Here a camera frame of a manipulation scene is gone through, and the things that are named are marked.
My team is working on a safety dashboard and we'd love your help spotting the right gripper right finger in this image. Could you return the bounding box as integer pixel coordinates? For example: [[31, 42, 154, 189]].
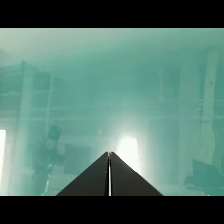
[[109, 151, 164, 196]]

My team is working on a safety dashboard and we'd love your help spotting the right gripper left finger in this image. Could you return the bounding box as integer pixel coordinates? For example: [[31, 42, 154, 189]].
[[56, 151, 110, 196]]

